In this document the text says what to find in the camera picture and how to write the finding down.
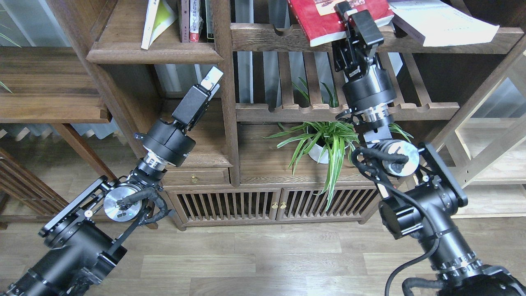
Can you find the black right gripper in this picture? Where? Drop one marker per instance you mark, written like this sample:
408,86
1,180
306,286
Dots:
369,89

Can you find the white lavender book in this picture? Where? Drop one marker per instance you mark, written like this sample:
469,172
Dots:
434,24

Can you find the light wooden shelf unit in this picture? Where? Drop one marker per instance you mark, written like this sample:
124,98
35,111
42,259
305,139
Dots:
485,146

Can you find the dark wooden slatted rack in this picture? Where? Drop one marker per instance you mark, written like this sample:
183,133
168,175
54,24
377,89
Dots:
20,183

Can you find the upright red white book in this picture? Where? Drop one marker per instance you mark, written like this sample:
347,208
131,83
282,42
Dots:
195,20

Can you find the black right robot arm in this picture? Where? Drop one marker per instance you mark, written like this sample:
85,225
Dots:
419,193

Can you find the yellow green book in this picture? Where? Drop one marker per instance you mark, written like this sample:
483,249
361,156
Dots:
160,14

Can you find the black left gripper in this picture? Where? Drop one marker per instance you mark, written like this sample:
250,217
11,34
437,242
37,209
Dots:
169,140

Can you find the left slatted cabinet door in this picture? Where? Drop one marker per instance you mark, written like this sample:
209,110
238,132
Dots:
226,207

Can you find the dark wooden side table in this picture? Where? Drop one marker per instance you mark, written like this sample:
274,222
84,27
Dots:
50,85

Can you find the upright pink spine book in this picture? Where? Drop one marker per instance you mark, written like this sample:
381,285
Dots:
184,21

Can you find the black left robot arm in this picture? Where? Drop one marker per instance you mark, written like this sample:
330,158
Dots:
85,239

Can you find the slatted cabinet door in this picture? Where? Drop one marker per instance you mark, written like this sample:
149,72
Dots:
226,207
304,204

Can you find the dark wooden bookshelf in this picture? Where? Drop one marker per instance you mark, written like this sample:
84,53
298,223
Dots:
437,83

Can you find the upright dark book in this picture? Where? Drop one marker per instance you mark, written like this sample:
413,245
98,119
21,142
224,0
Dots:
209,24

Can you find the right slatted cabinet door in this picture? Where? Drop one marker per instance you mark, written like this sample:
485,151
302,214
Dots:
304,204

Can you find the potted spider plant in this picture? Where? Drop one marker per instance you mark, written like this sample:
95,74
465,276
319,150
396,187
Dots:
332,142

